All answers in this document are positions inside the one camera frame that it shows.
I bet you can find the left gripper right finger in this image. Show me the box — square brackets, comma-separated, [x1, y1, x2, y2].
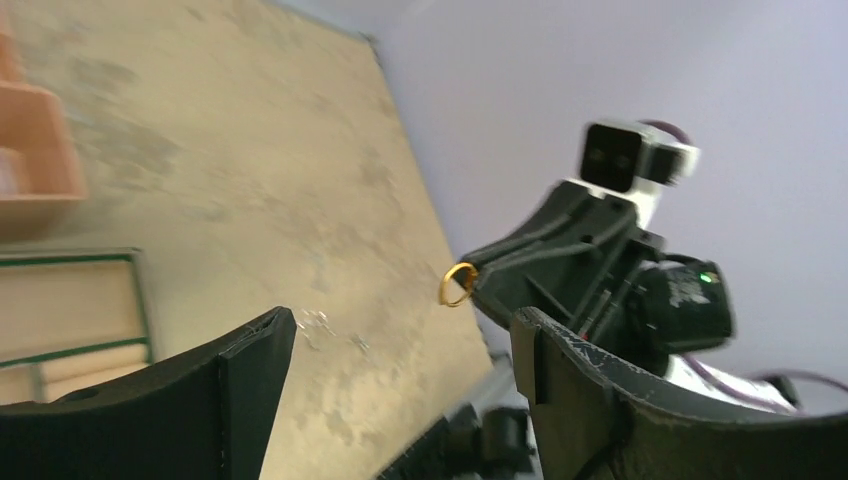
[510, 308, 847, 479]

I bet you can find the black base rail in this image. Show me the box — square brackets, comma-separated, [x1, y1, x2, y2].
[377, 351, 538, 480]

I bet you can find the gold ring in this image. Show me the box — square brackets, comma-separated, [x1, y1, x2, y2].
[437, 261, 480, 309]

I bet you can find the green jewelry box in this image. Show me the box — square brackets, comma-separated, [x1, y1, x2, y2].
[1, 248, 155, 405]

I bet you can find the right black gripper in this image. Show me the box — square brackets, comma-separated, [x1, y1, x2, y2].
[461, 182, 668, 371]

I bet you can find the peach mesh file organizer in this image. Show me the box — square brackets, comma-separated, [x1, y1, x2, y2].
[1, 8, 88, 241]

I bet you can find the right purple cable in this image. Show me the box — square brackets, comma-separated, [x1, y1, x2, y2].
[639, 119, 848, 412]

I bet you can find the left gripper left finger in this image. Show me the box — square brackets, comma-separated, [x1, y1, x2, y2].
[1, 307, 297, 479]

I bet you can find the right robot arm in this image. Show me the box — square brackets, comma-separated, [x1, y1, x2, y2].
[450, 181, 796, 414]

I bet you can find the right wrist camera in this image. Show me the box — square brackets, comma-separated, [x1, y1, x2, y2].
[569, 119, 701, 229]

